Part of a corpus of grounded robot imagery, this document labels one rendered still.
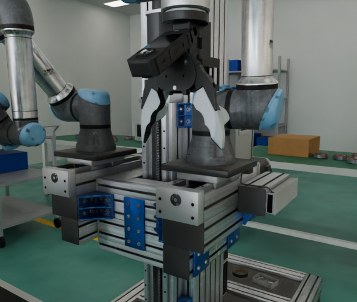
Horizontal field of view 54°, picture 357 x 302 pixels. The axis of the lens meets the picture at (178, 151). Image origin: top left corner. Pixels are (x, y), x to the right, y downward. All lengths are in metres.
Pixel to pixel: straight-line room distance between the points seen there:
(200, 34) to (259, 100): 0.43
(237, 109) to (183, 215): 0.33
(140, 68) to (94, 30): 7.96
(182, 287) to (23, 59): 1.00
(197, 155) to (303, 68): 6.12
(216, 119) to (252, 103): 0.48
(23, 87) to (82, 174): 0.34
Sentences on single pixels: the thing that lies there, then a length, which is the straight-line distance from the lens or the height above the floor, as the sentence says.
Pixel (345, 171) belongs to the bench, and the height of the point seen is 0.73.
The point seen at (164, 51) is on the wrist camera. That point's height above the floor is 1.29.
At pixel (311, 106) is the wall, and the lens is 6.99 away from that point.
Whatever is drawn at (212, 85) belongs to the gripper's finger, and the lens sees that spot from 0.51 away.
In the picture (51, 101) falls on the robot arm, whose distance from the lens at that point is 1.42.
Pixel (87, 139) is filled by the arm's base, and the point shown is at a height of 1.08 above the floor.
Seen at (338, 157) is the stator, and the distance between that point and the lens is 3.07.
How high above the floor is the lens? 1.22
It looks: 8 degrees down
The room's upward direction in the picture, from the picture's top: straight up
